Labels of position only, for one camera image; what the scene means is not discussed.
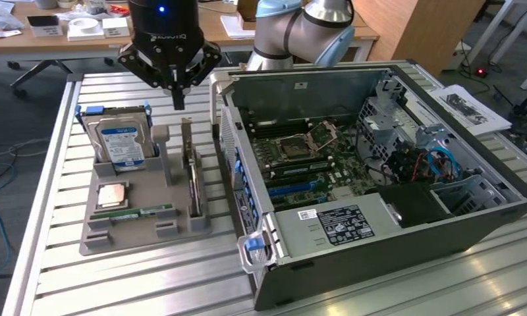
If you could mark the hard disk in blue caddy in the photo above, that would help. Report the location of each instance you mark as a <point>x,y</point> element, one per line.
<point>120,141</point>

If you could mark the silver chipset heatsink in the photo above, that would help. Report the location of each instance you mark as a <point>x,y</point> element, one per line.
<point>343,193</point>

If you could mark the metal socket cover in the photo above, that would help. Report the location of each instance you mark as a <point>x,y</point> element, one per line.
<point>323,131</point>

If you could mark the white desk papers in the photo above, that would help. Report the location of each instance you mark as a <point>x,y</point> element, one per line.
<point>236,28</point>

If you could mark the silver CPU chip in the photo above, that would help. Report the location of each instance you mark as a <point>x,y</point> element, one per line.
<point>112,195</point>

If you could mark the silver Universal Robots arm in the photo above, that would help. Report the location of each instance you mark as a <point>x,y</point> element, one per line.
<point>280,33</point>

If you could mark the printed paper stack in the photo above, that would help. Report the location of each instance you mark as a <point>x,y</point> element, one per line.
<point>470,108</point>

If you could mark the open black PC case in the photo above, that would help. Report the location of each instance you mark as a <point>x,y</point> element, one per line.
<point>378,263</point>

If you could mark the installed RAM stick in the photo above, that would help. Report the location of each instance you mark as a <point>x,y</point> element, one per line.
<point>300,169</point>

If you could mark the clear plastic bag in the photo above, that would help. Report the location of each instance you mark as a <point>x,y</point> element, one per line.
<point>0,14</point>

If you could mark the green RAM stick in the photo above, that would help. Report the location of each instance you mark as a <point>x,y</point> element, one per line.
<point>131,212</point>

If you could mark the white table frame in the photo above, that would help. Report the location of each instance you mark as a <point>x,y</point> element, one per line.
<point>487,29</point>

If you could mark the blue slot retainer strip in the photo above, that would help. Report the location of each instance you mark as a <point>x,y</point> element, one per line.
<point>245,187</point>

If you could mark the blue expansion slot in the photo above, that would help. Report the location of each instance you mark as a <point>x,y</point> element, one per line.
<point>289,190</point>

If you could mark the blue case latch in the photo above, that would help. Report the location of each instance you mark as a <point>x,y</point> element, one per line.
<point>252,245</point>

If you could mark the plain white box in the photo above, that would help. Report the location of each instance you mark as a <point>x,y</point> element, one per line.
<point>114,28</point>

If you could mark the grey parts rack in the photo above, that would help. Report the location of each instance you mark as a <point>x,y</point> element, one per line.
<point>157,191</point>

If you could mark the black fan shroud box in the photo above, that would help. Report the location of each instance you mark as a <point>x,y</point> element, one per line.
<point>412,204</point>

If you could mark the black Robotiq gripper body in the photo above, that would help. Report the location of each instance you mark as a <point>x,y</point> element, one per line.
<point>167,29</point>

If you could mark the CPU socket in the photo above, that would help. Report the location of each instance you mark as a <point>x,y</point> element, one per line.
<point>295,146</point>

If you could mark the metal disk bay cage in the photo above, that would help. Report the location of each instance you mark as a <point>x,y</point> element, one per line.
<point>386,131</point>

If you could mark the wooden desk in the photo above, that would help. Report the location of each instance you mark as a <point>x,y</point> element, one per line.
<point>48,46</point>

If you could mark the white box with black lid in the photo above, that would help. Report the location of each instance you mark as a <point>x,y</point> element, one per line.
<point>45,26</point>

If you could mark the Nvidia graphics card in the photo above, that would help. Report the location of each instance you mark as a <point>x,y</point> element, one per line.
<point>193,177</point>

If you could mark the white box with tape roll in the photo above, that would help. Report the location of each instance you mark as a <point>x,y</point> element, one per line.
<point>85,29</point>

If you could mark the grey power supply unit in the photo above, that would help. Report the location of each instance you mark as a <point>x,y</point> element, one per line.
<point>299,237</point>

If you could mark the small metal drive bay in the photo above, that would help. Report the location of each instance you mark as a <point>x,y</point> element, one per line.
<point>470,194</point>

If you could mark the power strip with red light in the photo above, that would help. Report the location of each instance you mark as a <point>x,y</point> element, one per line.
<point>480,72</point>

